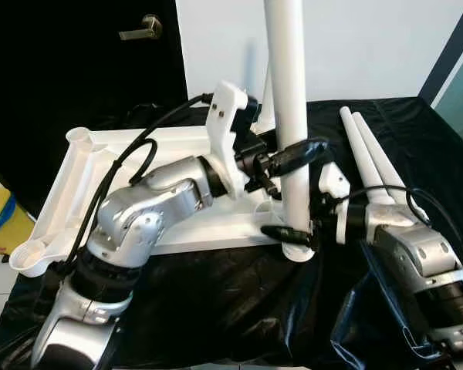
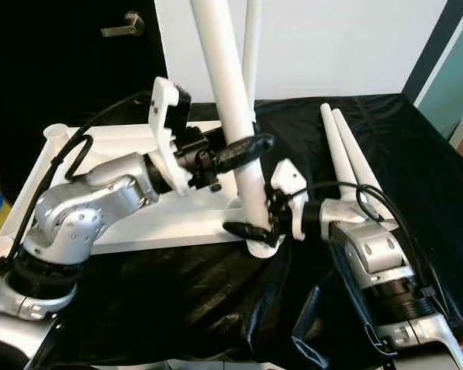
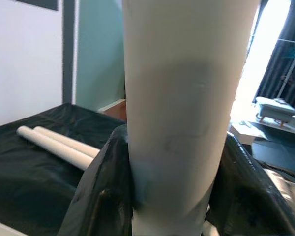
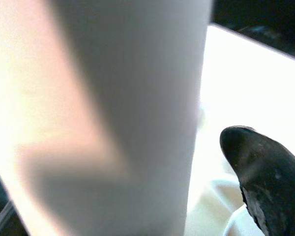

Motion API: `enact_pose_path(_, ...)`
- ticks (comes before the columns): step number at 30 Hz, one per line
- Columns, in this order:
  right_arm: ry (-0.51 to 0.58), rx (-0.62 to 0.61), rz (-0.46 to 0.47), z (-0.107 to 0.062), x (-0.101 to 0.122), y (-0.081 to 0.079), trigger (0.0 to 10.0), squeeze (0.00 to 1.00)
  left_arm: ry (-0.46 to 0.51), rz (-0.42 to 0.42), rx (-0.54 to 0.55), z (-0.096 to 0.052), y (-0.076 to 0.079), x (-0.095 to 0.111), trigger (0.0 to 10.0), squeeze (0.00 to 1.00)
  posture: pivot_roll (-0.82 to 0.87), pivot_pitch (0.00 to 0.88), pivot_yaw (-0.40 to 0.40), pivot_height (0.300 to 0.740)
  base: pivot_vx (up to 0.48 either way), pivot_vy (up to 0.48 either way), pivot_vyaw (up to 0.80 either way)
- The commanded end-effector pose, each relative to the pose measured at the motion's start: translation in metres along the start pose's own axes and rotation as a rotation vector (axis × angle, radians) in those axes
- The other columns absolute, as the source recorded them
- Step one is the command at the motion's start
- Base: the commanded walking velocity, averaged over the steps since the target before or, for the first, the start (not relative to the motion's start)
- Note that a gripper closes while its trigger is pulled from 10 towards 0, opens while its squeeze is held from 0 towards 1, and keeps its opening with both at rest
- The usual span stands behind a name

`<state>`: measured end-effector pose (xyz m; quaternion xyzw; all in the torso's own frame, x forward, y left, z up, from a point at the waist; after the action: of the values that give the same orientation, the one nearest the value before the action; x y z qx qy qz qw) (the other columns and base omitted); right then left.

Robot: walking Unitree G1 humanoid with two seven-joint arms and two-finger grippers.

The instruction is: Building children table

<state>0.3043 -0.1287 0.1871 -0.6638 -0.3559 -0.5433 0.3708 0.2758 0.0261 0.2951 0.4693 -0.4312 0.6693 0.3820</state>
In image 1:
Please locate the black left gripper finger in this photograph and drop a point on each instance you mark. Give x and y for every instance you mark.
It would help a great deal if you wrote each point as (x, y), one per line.
(301, 156)

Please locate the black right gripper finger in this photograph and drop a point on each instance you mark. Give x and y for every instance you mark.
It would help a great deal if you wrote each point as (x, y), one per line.
(289, 233)

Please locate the white plastic table leg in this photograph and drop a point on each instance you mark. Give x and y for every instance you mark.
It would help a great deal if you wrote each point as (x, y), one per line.
(380, 158)
(365, 154)
(268, 108)
(285, 77)

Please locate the white plastic table top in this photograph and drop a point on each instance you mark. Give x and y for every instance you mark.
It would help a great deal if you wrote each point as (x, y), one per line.
(224, 223)

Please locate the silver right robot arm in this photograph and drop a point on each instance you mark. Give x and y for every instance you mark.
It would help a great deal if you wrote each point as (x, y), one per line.
(417, 254)

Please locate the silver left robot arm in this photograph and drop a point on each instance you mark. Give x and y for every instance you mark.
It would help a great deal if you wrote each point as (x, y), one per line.
(139, 216)

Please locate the black plastic table cover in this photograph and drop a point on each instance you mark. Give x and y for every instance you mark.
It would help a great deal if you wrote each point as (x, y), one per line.
(231, 308)

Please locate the black door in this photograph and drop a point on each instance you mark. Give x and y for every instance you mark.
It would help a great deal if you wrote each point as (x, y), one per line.
(46, 77)

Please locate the dark grey window frame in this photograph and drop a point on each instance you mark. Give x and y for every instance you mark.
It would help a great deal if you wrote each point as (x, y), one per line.
(447, 50)

